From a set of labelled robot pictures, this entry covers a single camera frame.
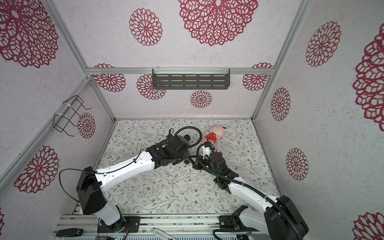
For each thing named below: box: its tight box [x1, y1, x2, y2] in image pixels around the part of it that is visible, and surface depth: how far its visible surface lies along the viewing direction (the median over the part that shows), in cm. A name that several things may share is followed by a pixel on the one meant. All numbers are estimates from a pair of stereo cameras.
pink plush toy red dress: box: [202, 125, 227, 144], surface depth 106 cm
